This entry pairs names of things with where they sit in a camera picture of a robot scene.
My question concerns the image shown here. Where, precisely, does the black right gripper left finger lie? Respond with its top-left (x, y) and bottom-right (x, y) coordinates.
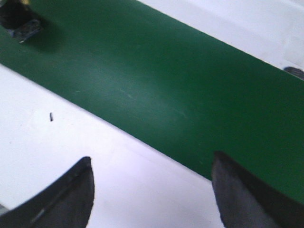
top-left (0, 156), bottom-right (95, 228)

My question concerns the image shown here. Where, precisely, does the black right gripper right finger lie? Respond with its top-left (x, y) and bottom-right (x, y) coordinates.
top-left (211, 151), bottom-right (304, 228)

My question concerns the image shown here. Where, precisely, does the green conveyor belt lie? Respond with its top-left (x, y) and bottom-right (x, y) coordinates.
top-left (0, 0), bottom-right (304, 202)

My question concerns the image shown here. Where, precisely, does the red mushroom push button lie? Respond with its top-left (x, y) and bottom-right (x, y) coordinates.
top-left (0, 0), bottom-right (43, 43)

